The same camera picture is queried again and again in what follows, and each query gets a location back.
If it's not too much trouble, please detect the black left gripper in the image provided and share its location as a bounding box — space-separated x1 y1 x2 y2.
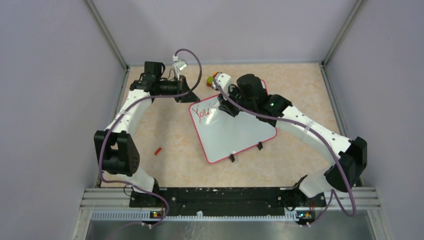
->
157 75 201 103

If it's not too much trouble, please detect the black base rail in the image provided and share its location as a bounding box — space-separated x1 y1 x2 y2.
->
129 187 327 217

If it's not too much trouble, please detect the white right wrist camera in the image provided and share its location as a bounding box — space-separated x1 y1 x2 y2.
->
212 72 232 95

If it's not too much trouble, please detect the pink framed whiteboard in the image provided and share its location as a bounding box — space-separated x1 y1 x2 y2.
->
188 95 278 164

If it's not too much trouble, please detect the grey cable duct strip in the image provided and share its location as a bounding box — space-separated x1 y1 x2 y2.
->
91 210 299 222

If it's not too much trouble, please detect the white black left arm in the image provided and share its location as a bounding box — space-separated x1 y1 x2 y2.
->
93 60 200 207

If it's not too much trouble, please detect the colourful toy car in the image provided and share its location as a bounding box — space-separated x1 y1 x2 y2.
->
206 71 221 89

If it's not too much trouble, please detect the black whiteboard clip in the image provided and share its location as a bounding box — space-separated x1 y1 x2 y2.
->
229 154 235 163
257 141 263 151

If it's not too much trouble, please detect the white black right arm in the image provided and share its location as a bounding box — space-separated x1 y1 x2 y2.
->
212 73 368 206

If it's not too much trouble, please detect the red marker cap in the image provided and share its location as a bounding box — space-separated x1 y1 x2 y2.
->
154 147 162 156

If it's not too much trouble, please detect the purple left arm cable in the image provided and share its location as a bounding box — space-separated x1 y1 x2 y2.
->
98 48 203 229

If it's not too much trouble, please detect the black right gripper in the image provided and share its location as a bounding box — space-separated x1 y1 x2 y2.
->
217 85 256 118

